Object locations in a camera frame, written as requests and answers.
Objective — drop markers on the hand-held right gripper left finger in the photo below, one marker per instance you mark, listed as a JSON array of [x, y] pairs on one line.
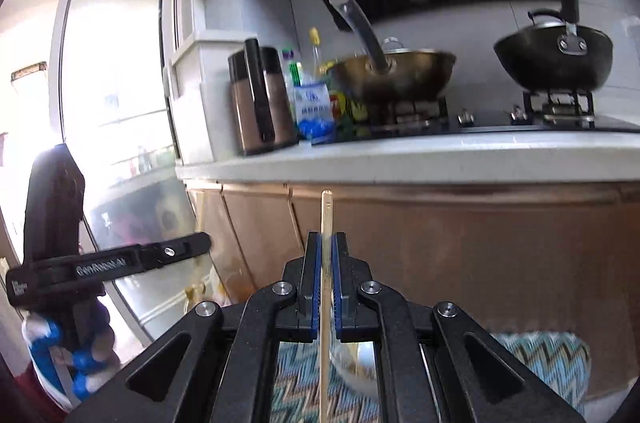
[[314, 290]]

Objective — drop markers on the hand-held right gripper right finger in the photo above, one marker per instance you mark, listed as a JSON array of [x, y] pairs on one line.
[[340, 290]]

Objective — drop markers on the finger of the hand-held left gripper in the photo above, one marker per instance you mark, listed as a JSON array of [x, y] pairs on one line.
[[175, 249]]

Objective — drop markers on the wooden chopstick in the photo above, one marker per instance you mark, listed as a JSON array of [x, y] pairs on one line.
[[326, 218]]

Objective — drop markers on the person's left hand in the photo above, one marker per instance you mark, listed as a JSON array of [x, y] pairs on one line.
[[92, 353]]

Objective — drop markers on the copper lower cabinets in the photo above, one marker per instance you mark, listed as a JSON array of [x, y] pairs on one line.
[[475, 243]]

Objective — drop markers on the sliding glass door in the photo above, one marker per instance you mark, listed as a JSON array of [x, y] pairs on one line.
[[115, 78]]

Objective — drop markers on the copper electric kettle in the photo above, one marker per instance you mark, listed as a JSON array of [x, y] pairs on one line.
[[260, 103]]

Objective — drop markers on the blue white salt bag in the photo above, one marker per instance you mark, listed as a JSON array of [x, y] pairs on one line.
[[314, 108]]

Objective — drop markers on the zigzag patterned cloth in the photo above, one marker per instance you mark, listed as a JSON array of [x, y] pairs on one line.
[[540, 363]]

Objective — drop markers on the green bottle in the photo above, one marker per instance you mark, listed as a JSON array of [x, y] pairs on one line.
[[292, 70]]

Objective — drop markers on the brass wok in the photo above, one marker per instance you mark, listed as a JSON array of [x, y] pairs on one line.
[[400, 75]]

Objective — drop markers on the black gas stove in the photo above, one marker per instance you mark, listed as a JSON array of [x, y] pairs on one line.
[[500, 123]]

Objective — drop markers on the yellow cap oil bottle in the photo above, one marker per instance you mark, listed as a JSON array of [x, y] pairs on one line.
[[315, 48]]

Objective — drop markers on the black wok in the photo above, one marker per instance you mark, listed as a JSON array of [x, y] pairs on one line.
[[555, 58]]

